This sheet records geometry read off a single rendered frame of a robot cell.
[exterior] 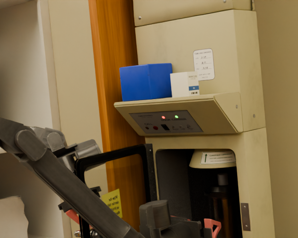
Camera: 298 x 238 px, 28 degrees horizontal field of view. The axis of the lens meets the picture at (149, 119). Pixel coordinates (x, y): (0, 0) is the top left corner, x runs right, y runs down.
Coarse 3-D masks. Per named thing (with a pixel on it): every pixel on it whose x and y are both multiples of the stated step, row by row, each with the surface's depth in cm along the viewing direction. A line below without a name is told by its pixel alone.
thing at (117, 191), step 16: (112, 160) 150; (128, 160) 156; (96, 176) 144; (112, 176) 150; (128, 176) 156; (96, 192) 144; (112, 192) 149; (128, 192) 155; (144, 192) 162; (112, 208) 149; (128, 208) 155; (80, 224) 139
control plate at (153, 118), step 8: (144, 112) 152; (152, 112) 151; (160, 112) 149; (168, 112) 148; (176, 112) 146; (184, 112) 145; (136, 120) 157; (144, 120) 156; (152, 120) 154; (160, 120) 152; (168, 120) 151; (176, 120) 149; (184, 120) 148; (192, 120) 146; (144, 128) 159; (152, 128) 157; (160, 128) 155; (176, 128) 152; (184, 128) 151; (192, 128) 149; (200, 128) 148
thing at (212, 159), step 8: (200, 152) 158; (208, 152) 156; (216, 152) 155; (224, 152) 154; (232, 152) 155; (192, 160) 160; (200, 160) 157; (208, 160) 155; (216, 160) 154; (224, 160) 154; (232, 160) 154; (200, 168) 156; (208, 168) 154
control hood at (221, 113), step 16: (192, 96) 140; (208, 96) 137; (224, 96) 139; (128, 112) 156; (192, 112) 144; (208, 112) 141; (224, 112) 139; (240, 112) 144; (208, 128) 146; (224, 128) 144; (240, 128) 144
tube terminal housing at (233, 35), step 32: (160, 32) 158; (192, 32) 152; (224, 32) 145; (256, 32) 151; (192, 64) 153; (224, 64) 146; (256, 64) 151; (256, 96) 150; (256, 128) 150; (256, 160) 149; (256, 192) 148; (256, 224) 148
